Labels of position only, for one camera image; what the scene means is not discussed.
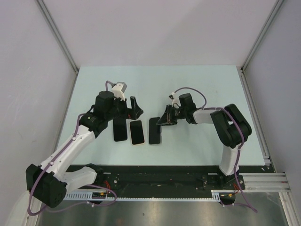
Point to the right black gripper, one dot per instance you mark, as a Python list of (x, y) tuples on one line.
[(167, 118)]

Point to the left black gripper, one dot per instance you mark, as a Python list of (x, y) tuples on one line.
[(126, 112)]

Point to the beige phone case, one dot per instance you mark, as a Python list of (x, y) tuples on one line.
[(137, 145)]

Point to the clear magsafe phone case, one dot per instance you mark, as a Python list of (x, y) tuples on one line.
[(161, 134)]

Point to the black silicone phone case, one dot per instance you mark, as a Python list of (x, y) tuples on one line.
[(120, 131)]

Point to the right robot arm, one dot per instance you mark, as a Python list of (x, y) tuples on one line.
[(231, 126)]

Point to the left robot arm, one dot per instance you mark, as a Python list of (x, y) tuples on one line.
[(49, 182)]

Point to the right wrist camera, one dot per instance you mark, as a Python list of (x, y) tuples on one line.
[(175, 102)]

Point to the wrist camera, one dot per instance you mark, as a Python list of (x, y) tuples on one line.
[(119, 89), (175, 102)]

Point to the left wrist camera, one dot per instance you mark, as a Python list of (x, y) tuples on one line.
[(119, 89)]

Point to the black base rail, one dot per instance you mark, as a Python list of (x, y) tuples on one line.
[(162, 181)]

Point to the white slotted cable duct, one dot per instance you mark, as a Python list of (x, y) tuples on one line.
[(103, 196)]

